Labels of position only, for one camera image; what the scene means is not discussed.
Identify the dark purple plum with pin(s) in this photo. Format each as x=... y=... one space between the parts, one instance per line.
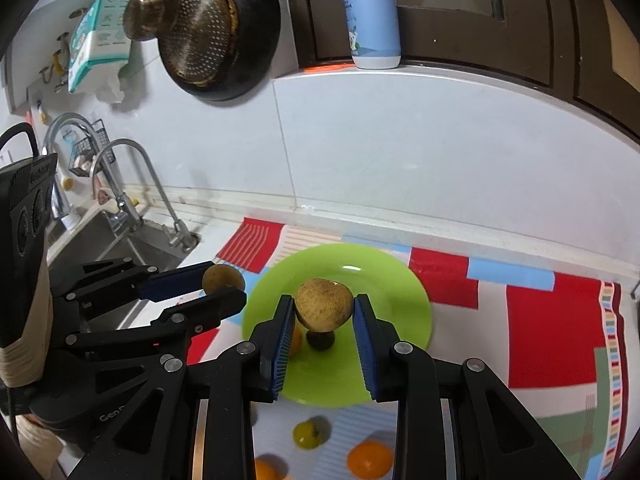
x=320 y=341

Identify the orange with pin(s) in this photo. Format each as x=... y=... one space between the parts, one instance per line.
x=265 y=471
x=370 y=460
x=296 y=340

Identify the green round fruit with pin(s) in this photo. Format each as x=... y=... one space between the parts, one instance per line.
x=307 y=432

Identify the small white cup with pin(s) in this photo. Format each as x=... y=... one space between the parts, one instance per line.
x=70 y=221

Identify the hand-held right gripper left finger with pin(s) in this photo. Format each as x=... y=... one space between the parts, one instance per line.
x=281 y=347

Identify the black frying pan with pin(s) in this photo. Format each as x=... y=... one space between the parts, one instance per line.
x=257 y=60

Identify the tissue pack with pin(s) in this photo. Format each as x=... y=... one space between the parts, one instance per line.
x=100 y=45

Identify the brass strainer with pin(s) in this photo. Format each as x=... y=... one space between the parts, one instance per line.
x=200 y=35

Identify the wall hook rail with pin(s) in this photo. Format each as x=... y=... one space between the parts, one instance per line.
x=45 y=92

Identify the green plastic plate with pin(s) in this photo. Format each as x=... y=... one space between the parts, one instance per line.
x=350 y=270

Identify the slim steel faucet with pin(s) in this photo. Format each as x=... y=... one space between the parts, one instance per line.
x=150 y=170

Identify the colourful patchwork mat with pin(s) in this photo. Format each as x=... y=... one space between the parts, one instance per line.
x=550 y=335

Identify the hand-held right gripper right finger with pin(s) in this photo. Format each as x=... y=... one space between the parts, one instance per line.
x=365 y=355

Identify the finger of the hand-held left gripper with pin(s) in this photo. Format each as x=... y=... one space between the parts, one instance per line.
x=200 y=310
x=175 y=280

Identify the brown round fruit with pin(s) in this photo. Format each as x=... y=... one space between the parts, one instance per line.
x=223 y=279
x=322 y=305

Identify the brown wooden door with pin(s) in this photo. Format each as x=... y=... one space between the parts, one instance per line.
x=500 y=35

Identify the steel sink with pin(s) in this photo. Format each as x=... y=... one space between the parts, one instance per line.
x=115 y=250

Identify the large steel faucet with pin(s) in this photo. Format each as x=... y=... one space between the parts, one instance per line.
x=60 y=127

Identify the blue and white bottle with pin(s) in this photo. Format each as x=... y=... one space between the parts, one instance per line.
x=372 y=20

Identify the orange tape strip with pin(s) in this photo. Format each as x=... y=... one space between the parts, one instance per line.
x=325 y=66

